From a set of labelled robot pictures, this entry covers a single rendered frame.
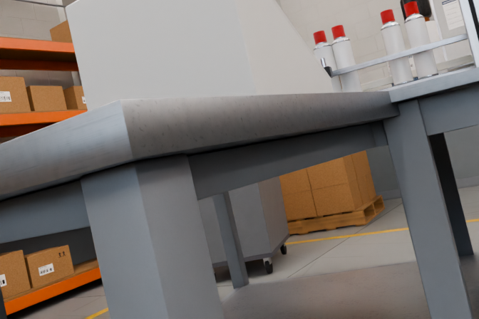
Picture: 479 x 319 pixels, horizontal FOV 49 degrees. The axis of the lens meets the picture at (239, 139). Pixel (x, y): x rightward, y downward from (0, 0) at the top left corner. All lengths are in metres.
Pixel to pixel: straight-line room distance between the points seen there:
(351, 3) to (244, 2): 5.72
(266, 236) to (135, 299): 3.23
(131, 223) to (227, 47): 0.34
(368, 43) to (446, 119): 5.41
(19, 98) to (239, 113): 4.46
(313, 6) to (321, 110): 5.99
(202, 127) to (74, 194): 0.13
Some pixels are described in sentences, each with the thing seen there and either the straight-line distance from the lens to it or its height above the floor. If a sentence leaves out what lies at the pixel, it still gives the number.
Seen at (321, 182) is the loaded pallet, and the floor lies 0.44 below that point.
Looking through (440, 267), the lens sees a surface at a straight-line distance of 0.89.
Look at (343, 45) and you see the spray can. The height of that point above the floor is 1.02.
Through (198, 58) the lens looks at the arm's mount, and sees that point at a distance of 0.69.
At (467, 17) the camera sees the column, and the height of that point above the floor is 0.98.
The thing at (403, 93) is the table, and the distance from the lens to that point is 0.84.
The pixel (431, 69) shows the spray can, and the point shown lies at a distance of 1.47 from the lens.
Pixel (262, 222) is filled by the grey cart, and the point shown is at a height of 0.36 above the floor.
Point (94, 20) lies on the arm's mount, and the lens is 0.83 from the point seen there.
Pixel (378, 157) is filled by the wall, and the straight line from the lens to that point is 6.25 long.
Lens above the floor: 0.77
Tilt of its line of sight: 3 degrees up
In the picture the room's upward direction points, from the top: 13 degrees counter-clockwise
